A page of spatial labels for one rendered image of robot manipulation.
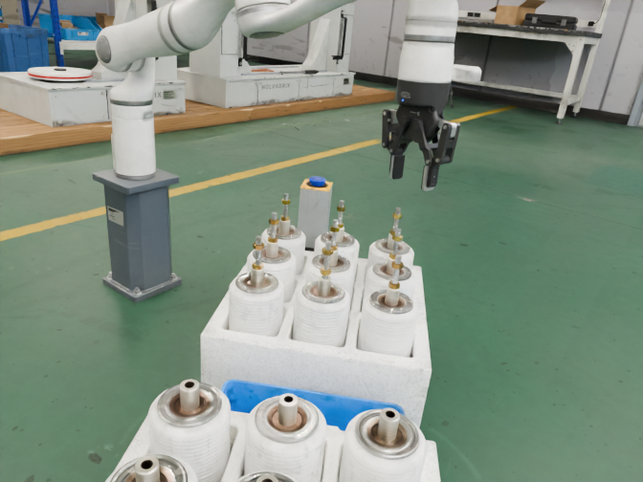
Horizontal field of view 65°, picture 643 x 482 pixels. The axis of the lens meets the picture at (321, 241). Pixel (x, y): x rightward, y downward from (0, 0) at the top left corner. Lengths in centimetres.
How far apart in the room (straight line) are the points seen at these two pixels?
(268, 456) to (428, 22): 57
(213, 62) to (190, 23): 254
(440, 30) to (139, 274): 92
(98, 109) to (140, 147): 171
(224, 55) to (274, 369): 284
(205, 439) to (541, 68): 544
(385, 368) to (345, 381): 7
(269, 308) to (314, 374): 13
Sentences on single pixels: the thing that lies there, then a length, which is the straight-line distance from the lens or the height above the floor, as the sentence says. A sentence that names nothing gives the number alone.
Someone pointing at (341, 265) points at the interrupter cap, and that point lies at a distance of 98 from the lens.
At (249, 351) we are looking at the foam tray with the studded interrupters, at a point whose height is 16.
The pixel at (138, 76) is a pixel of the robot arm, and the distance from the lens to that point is 127.
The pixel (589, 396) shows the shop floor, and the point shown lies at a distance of 127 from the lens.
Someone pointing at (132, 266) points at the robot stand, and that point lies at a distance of 133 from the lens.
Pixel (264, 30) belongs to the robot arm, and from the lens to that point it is 90.
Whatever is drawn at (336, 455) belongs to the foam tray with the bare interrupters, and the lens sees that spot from 70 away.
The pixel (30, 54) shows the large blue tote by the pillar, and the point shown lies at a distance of 535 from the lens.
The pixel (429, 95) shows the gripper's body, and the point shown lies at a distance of 74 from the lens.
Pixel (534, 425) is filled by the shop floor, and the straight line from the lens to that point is 113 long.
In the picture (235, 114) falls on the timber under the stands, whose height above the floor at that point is 5.
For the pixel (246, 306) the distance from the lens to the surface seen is 88.
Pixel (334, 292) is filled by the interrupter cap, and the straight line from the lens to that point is 89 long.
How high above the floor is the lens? 69
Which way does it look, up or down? 24 degrees down
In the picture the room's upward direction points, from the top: 5 degrees clockwise
